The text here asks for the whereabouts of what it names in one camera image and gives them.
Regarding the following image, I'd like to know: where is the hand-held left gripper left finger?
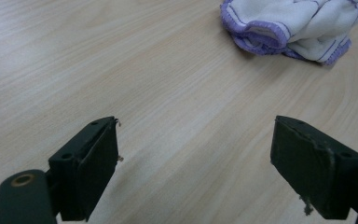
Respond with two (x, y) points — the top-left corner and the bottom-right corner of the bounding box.
(48, 116), (120, 222)

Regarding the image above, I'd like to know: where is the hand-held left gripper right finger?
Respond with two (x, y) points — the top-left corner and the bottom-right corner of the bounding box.
(269, 115), (358, 220)

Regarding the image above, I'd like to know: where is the white cloth with purple trim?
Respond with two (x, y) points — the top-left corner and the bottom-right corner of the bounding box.
(219, 0), (358, 66)

